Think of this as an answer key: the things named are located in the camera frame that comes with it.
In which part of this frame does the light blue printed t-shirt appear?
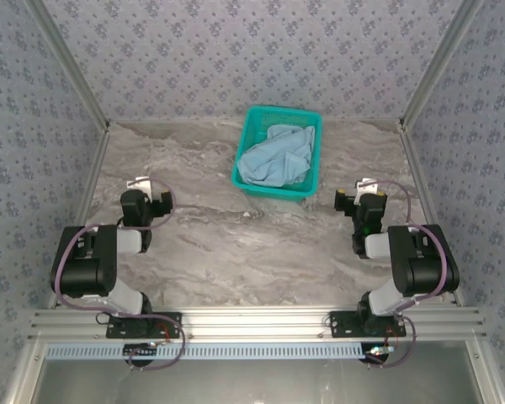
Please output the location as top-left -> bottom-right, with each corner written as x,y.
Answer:
237,124 -> 316,189

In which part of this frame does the teal plastic basket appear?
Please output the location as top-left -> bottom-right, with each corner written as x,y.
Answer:
230,104 -> 324,201

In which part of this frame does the black adapter board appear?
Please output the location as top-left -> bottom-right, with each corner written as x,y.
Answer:
361,343 -> 396,365
123,343 -> 159,367

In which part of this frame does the grey metal panel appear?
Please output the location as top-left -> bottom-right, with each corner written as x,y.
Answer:
33,359 -> 479,404

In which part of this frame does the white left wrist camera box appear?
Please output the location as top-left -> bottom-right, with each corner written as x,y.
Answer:
125,176 -> 153,197

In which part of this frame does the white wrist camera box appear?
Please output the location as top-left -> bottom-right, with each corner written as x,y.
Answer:
125,176 -> 153,197
353,177 -> 382,198

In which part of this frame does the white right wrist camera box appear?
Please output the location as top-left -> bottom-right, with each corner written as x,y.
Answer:
353,177 -> 382,198

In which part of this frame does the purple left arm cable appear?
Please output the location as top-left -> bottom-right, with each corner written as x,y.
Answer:
52,179 -> 187,372

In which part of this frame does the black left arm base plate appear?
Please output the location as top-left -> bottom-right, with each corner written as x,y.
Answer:
105,311 -> 183,339

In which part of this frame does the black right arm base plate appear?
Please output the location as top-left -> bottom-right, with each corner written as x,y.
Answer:
328,311 -> 407,339

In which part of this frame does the aluminium mounting rail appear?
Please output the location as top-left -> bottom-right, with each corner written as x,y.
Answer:
27,306 -> 488,341

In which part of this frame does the aluminium frame post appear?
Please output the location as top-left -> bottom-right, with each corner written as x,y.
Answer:
24,0 -> 112,132
398,0 -> 488,132

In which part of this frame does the slotted pale blue cable duct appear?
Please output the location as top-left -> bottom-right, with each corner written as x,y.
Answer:
45,341 -> 366,361

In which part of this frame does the aluminium frame leg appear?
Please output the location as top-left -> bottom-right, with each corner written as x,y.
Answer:
6,340 -> 47,404
465,339 -> 504,404

